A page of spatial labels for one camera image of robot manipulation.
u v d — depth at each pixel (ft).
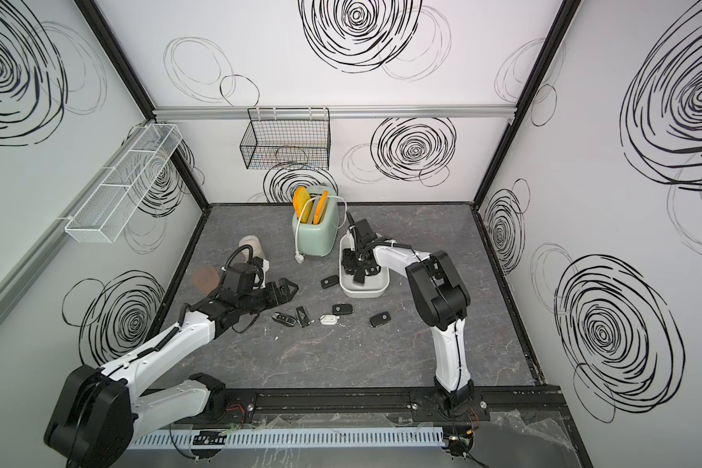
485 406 2.42
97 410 1.28
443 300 1.75
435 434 2.32
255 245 3.16
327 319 2.90
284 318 2.90
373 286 3.14
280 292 2.47
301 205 3.05
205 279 3.14
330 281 3.16
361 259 2.46
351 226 2.65
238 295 2.11
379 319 2.88
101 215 2.33
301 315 2.91
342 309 2.94
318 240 3.17
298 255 3.23
